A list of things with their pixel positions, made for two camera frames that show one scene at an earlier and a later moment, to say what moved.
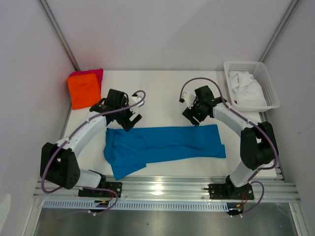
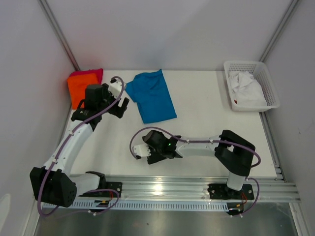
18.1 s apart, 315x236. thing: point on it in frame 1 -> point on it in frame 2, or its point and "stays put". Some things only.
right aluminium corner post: (265, 54) stays put
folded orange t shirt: (84, 91) stays put
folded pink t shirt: (99, 72) stays put
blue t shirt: (125, 151) -> (149, 90)
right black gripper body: (197, 111) -> (157, 154)
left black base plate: (116, 186) stays put
